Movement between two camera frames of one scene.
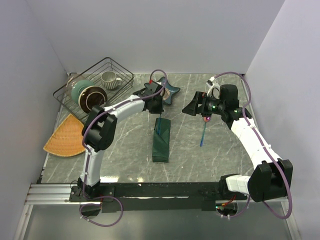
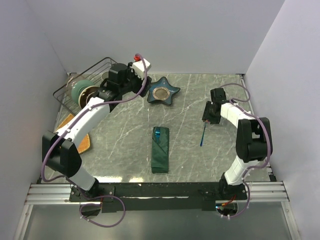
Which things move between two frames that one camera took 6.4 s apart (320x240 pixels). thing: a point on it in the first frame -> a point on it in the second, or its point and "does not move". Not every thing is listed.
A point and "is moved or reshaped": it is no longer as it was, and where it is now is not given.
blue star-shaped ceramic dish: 172,90 does not move
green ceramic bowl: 78,86 does not move
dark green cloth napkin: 161,148 is moved or reshaped
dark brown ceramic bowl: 90,96 does not move
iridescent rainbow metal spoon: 206,119 does not move
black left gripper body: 158,106 -> 134,82
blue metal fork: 158,130 -> 157,133
